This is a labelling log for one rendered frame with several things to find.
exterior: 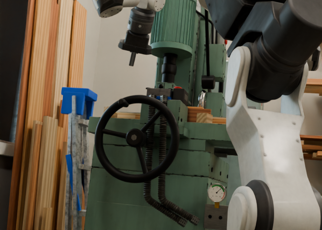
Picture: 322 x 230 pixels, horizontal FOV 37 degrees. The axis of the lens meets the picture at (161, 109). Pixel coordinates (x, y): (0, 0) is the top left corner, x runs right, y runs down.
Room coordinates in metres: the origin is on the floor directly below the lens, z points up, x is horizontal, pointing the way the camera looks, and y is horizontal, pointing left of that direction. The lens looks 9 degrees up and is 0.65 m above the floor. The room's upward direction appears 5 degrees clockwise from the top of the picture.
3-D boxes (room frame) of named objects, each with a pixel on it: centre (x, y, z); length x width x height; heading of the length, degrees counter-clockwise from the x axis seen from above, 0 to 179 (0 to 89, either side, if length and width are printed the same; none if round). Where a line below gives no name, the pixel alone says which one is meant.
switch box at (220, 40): (2.18, -0.24, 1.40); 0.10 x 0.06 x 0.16; 165
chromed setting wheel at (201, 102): (2.00, -0.17, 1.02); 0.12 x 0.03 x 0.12; 165
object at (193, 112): (1.80, -0.08, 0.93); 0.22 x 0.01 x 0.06; 75
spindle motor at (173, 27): (1.91, -0.02, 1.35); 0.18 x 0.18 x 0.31
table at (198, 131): (1.79, -0.04, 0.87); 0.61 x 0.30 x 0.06; 75
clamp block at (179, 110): (1.71, -0.01, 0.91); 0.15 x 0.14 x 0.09; 75
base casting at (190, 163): (2.03, -0.05, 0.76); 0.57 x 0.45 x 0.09; 165
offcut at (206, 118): (1.73, -0.16, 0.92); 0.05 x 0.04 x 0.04; 147
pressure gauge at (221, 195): (1.64, -0.21, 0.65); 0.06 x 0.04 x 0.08; 75
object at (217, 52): (2.07, -0.22, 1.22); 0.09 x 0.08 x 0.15; 165
